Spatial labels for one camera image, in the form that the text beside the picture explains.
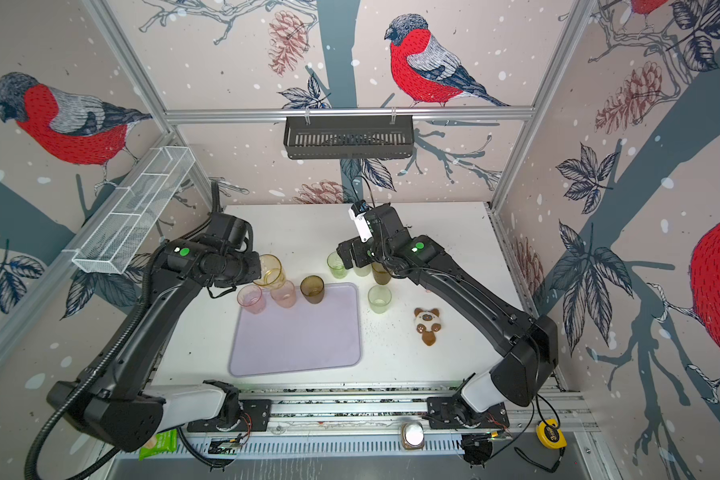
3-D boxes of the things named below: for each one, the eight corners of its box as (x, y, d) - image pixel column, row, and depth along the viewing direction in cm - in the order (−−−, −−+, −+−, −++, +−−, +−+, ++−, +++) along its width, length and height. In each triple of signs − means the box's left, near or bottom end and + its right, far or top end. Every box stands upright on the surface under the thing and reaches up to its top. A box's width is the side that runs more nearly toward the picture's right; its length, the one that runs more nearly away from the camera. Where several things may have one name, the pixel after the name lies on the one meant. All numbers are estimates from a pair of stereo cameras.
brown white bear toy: (417, 345, 86) (418, 342, 84) (413, 310, 93) (414, 307, 91) (443, 345, 86) (444, 342, 84) (437, 310, 93) (438, 307, 91)
